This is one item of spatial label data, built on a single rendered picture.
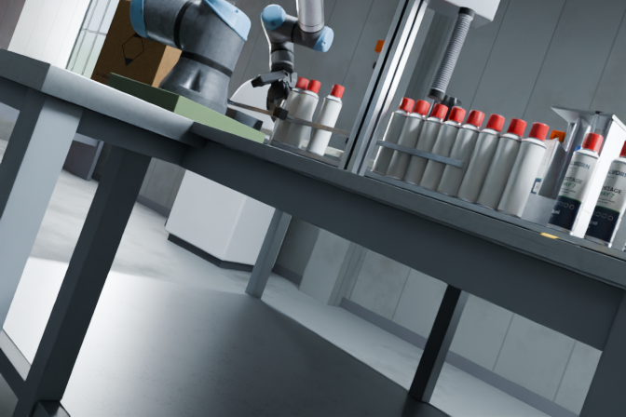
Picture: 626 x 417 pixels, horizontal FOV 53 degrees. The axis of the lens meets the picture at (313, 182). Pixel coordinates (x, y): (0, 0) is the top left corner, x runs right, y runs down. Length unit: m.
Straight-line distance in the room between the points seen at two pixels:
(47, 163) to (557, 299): 0.69
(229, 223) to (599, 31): 2.82
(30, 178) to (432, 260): 0.56
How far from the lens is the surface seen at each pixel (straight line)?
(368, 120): 1.44
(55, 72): 0.92
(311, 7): 1.81
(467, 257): 0.71
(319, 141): 1.74
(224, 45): 1.35
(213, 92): 1.33
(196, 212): 4.86
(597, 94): 4.44
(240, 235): 4.65
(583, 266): 0.62
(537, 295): 0.67
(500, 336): 4.33
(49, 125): 0.96
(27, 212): 0.98
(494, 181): 1.40
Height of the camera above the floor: 0.80
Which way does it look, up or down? level
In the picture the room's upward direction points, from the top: 20 degrees clockwise
